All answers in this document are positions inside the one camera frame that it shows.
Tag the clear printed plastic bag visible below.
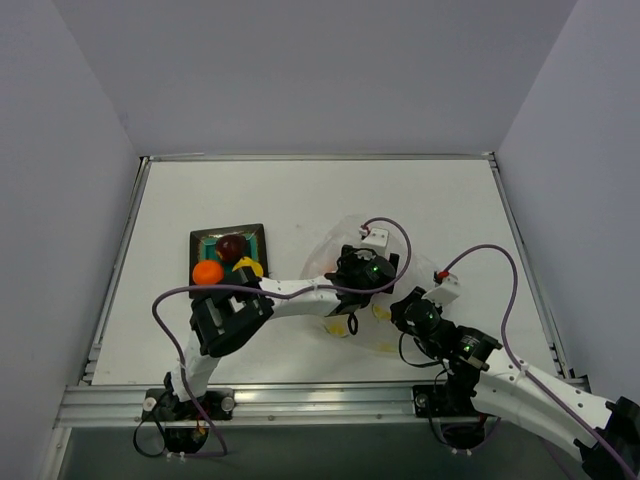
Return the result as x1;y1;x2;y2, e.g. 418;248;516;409
301;215;437;357

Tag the yellow fake lemon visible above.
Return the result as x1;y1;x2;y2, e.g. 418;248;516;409
232;256;264;277

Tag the dark red fake fruit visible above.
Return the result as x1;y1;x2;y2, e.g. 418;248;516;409
215;234;248;264

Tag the orange fake tangerine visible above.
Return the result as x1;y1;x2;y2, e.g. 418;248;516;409
191;259;225;285

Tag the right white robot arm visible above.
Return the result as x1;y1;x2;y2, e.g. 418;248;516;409
390;288;639;479

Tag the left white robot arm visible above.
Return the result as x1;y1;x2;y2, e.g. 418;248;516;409
165;245;406;419

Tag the square teal ceramic plate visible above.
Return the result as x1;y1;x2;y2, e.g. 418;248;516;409
188;223;269;285

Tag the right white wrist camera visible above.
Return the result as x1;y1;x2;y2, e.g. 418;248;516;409
428;271;461;307

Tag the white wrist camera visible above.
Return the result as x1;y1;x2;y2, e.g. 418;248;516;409
428;271;461;307
359;226;389;256

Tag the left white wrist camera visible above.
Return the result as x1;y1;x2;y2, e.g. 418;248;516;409
359;226;389;256

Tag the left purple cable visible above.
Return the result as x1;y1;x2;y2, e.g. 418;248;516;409
150;216;413;458

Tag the purple cable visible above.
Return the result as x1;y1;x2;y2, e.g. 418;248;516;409
150;216;413;458
433;243;636;480

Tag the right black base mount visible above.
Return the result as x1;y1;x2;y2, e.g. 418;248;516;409
411;381;481;451

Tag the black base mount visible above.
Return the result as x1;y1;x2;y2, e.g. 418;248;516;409
411;381;481;451
132;388;236;459

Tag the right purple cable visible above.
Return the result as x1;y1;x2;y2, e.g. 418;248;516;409
433;243;636;480

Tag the aluminium front rail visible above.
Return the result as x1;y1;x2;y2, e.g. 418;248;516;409
53;377;598;429

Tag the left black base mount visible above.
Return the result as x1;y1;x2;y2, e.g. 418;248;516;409
132;388;236;459

